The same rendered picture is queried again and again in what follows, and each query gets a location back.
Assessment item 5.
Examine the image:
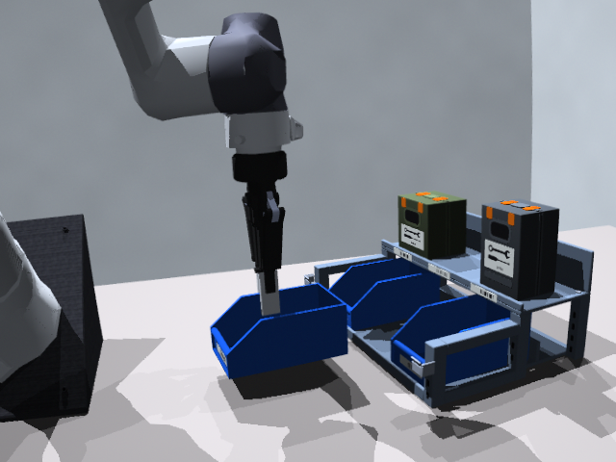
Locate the dark grey shelf rack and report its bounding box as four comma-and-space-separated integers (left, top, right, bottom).
304, 212, 594, 408

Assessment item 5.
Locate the dark green tool case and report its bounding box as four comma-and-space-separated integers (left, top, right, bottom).
398, 191, 467, 260

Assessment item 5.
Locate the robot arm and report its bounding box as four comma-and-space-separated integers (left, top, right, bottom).
0, 0, 303, 383

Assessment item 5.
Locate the black tool case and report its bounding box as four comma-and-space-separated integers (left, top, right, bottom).
480, 198, 559, 301

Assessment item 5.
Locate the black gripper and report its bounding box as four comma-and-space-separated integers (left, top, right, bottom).
232, 150, 288, 316

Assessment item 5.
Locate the blue open-front bin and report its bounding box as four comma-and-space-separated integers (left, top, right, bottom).
391, 295, 510, 386
210, 283, 348, 379
328, 258, 440, 331

